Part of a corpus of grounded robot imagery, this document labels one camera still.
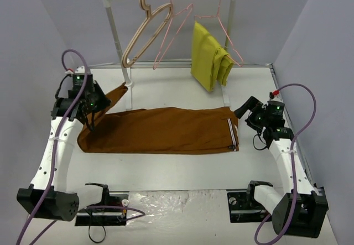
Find brown trousers with striped waistband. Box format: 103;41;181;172
76;81;240;155

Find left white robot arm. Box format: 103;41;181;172
17;76;111;221

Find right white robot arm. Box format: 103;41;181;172
234;96;328;238

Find yellow-green folded trousers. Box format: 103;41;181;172
191;22;234;92

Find wooden clothes hanger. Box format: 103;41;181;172
121;0;175;69

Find white and silver clothes rack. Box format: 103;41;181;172
102;0;173;111

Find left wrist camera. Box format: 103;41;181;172
65;67;94;91

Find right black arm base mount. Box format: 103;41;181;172
226;189;269;223

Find pink wire hanger holding trousers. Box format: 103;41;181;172
194;0;244;67

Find pink wire hanger, empty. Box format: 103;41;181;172
153;0;194;71

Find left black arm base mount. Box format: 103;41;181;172
74;183;129;243

